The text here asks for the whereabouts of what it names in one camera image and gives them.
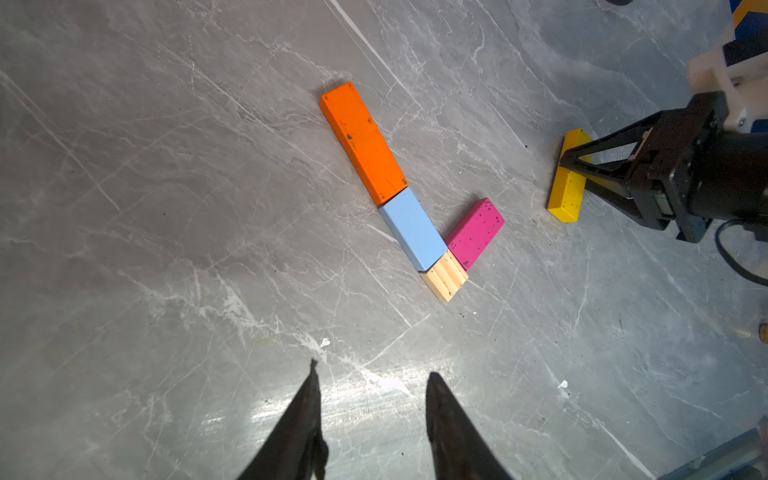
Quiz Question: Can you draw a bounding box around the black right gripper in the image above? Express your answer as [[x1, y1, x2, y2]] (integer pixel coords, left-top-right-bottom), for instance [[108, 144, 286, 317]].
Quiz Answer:
[[559, 92, 767, 243]]

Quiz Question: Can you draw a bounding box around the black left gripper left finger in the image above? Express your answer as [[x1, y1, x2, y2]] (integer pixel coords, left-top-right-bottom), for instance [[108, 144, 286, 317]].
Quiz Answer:
[[238, 359, 329, 480]]

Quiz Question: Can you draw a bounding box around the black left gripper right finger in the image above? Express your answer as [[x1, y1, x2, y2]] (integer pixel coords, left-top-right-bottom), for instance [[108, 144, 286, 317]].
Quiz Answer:
[[426, 372, 512, 480]]

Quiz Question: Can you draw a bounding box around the yellow building block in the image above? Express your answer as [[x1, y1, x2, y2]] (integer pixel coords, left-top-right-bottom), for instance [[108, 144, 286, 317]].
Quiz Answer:
[[547, 129, 592, 223]]

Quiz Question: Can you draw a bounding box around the pink building block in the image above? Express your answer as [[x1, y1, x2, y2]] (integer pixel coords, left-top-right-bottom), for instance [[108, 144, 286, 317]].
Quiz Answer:
[[445, 198, 505, 272]]

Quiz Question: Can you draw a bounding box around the small wooden building block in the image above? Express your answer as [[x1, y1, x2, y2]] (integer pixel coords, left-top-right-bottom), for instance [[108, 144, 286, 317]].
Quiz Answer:
[[419, 250, 469, 302]]

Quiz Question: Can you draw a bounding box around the blue building block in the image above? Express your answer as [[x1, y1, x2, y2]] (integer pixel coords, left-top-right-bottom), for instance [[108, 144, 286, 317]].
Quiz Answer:
[[378, 187, 448, 272]]

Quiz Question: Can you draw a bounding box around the orange building block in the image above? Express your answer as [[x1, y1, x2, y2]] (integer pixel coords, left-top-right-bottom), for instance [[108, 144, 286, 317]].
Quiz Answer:
[[319, 82, 409, 207]]

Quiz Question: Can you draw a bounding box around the brass bell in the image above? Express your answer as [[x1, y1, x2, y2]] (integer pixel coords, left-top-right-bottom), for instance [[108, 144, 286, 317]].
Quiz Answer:
[[758, 323, 768, 344]]

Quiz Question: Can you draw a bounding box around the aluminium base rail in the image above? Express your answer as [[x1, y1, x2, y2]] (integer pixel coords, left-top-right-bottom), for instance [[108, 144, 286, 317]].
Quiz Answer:
[[659, 416, 767, 480]]

